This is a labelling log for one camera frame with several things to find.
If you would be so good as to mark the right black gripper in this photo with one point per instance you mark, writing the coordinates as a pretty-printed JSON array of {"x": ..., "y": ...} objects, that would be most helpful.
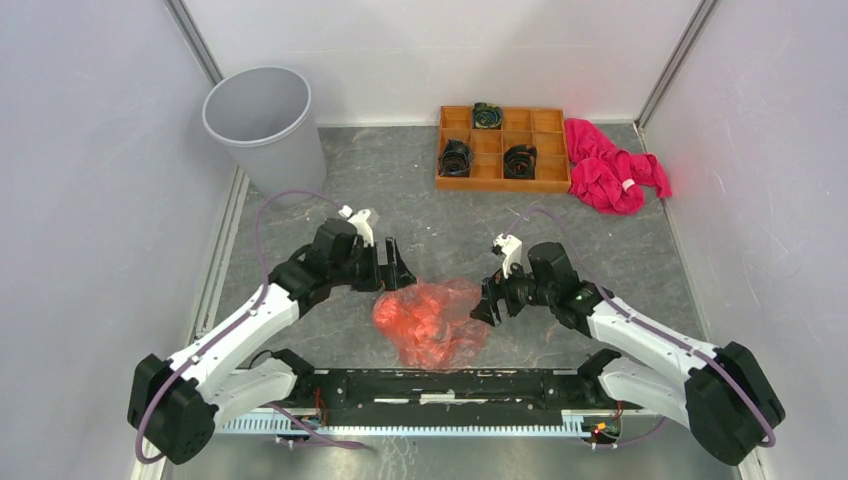
[{"x": 493, "y": 289}]

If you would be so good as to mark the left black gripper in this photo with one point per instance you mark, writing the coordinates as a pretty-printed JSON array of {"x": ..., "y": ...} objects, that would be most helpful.
[{"x": 390, "y": 277}]

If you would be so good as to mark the red translucent trash bag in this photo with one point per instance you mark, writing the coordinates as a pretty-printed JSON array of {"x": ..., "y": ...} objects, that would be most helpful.
[{"x": 430, "y": 324}]

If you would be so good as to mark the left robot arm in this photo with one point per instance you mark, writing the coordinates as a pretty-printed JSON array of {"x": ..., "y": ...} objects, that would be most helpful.
[{"x": 177, "y": 403}]

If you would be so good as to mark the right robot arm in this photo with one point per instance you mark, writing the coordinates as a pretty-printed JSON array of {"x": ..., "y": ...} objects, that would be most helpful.
[{"x": 720, "y": 394}]

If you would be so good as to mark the grey plastic trash bin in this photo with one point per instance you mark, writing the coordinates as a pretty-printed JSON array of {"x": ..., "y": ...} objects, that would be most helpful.
[{"x": 264, "y": 118}]

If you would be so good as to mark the black rolled belt right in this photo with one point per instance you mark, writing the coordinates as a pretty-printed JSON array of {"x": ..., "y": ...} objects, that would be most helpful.
[{"x": 519, "y": 162}]

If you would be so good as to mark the pink crumpled cloth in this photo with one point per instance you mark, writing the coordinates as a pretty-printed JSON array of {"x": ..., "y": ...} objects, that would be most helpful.
[{"x": 606, "y": 177}]

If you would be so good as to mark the orange compartment tray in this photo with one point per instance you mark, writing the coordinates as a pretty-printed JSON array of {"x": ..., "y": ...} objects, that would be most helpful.
[{"x": 540, "y": 127}]

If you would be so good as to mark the dark rolled belt top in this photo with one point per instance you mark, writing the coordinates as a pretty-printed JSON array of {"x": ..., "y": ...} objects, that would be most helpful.
[{"x": 487, "y": 116}]

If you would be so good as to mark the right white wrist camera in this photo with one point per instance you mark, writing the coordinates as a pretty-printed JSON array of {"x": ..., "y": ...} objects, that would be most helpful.
[{"x": 509, "y": 249}]

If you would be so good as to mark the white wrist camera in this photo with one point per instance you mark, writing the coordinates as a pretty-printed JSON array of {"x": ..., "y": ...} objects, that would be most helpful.
[
  {"x": 509, "y": 249},
  {"x": 364, "y": 220}
]

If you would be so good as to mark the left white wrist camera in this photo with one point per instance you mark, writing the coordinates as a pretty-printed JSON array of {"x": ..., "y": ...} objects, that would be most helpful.
[{"x": 364, "y": 220}]

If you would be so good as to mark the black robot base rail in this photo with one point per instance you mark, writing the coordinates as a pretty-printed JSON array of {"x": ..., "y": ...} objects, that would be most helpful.
[{"x": 511, "y": 398}]

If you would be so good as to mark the white slotted cable duct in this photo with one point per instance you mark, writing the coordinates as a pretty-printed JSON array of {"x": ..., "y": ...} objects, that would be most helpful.
[{"x": 266, "y": 421}]

